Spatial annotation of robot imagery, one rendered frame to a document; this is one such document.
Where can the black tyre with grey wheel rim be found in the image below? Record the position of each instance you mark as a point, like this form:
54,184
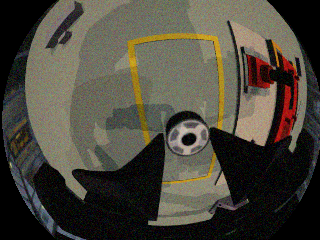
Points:
187,122

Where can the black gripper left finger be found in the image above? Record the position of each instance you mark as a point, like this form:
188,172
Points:
138,182

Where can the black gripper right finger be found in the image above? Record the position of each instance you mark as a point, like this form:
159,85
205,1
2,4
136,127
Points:
243,162

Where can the yellow rectangular outline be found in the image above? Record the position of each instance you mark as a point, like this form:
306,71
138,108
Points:
137,89

